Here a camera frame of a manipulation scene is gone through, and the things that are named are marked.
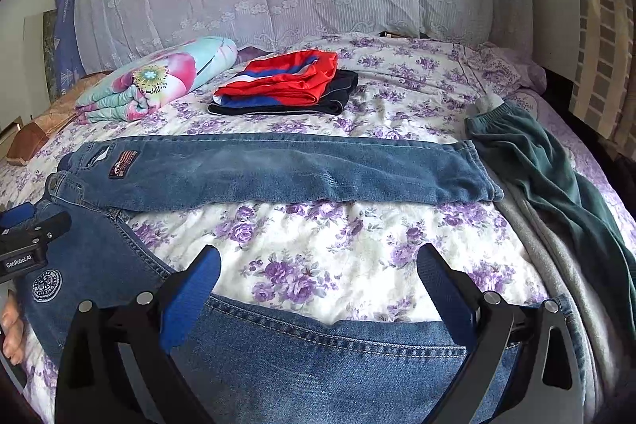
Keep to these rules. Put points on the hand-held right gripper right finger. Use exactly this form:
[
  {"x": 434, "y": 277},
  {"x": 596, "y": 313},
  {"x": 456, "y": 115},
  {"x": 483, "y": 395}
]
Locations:
[{"x": 447, "y": 295}]

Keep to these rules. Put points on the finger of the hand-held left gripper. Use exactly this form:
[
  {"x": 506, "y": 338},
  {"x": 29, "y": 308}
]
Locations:
[
  {"x": 52, "y": 228},
  {"x": 17, "y": 215}
]

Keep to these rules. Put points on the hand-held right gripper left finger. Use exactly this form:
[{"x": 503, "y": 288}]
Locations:
[{"x": 191, "y": 295}]

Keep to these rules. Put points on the blue denim jeans pants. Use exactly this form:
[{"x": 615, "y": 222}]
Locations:
[{"x": 298, "y": 170}]

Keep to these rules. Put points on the dark green pants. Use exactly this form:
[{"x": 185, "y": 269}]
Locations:
[{"x": 541, "y": 165}]

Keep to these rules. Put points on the person's left hand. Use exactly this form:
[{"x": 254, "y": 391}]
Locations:
[{"x": 11, "y": 329}]

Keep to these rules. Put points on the brown cushion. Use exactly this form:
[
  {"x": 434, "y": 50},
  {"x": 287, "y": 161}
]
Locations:
[{"x": 35, "y": 136}]

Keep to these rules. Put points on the grey garment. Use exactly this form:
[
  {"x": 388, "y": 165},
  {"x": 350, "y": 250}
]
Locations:
[{"x": 561, "y": 265}]

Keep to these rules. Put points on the green patterned board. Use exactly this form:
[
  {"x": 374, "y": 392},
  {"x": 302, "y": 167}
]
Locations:
[{"x": 51, "y": 56}]

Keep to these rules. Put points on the folded floral quilt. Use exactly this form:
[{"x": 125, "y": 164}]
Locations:
[{"x": 159, "y": 81}]

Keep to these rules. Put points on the blue patterned pillow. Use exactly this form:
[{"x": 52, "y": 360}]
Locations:
[{"x": 67, "y": 36}]

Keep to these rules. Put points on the white cloth piece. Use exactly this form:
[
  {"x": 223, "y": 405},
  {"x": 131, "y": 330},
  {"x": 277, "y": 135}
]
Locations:
[{"x": 489, "y": 103}]

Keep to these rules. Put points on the folded black garment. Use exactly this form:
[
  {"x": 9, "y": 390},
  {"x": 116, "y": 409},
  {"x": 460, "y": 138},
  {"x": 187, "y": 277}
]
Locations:
[{"x": 338, "y": 98}]

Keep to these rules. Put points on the purple floral pillow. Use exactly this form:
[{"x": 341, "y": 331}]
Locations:
[{"x": 502, "y": 69}]

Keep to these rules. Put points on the folded red striped garment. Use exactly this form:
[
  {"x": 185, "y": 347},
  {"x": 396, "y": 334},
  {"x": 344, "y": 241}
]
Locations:
[{"x": 283, "y": 76}]

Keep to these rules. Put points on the striped beige curtain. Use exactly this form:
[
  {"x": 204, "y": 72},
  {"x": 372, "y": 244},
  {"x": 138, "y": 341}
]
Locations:
[{"x": 601, "y": 31}]

